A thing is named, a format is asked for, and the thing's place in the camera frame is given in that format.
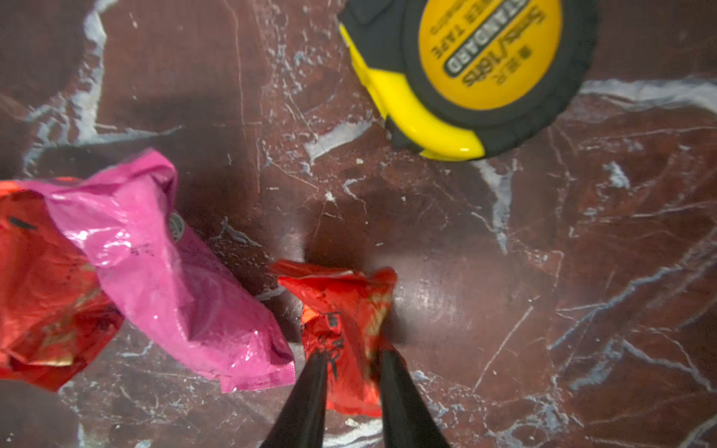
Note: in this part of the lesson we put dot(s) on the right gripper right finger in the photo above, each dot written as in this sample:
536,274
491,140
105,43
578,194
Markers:
406,419

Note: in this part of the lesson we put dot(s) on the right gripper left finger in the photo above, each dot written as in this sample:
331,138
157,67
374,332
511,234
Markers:
301,422

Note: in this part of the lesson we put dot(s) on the yellow black tape measure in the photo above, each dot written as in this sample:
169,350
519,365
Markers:
459,81

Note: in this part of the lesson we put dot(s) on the red tea bag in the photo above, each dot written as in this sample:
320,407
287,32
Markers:
343,314
55,318

